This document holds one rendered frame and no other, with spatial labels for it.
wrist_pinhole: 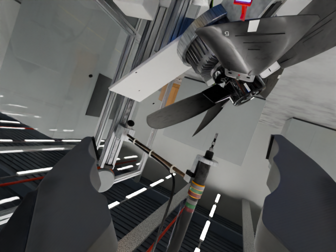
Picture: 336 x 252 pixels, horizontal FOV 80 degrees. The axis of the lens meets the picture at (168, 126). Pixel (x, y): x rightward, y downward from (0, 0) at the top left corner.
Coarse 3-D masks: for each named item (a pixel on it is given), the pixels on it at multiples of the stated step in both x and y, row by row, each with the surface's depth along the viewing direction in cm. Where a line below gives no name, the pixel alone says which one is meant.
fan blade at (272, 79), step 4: (276, 72) 87; (280, 72) 91; (260, 76) 79; (268, 76) 83; (272, 76) 86; (276, 76) 89; (264, 80) 82; (268, 80) 84; (272, 80) 88; (276, 80) 92; (268, 84) 87; (272, 84) 91; (268, 88) 89; (272, 88) 95; (264, 92) 88; (268, 92) 94; (264, 96) 93
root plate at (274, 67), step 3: (273, 63) 65; (276, 63) 65; (270, 66) 66; (273, 66) 66; (276, 66) 66; (279, 66) 66; (267, 69) 67; (270, 69) 67; (273, 69) 67; (276, 69) 66; (264, 72) 68; (267, 72) 68; (270, 72) 67; (261, 75) 68; (264, 75) 68; (267, 75) 68
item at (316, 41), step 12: (312, 0) 52; (324, 0) 52; (300, 12) 55; (312, 12) 54; (324, 12) 54; (324, 24) 56; (312, 36) 58; (324, 36) 59; (300, 48) 61; (312, 48) 61; (324, 48) 62; (288, 60) 64; (300, 60) 64
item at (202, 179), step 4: (208, 152) 62; (212, 152) 62; (204, 156) 63; (208, 156) 62; (212, 156) 63; (200, 164) 63; (204, 164) 62; (208, 164) 62; (200, 168) 62; (204, 168) 62; (208, 168) 62; (196, 172) 63; (200, 172) 62; (204, 172) 62; (196, 176) 63; (200, 176) 62; (204, 176) 62; (196, 180) 62; (200, 180) 62; (204, 180) 62; (200, 184) 62
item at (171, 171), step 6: (144, 150) 92; (150, 150) 87; (150, 156) 88; (162, 162) 81; (168, 168) 76; (174, 180) 73; (174, 186) 72; (168, 204) 71; (162, 222) 71; (156, 240) 72
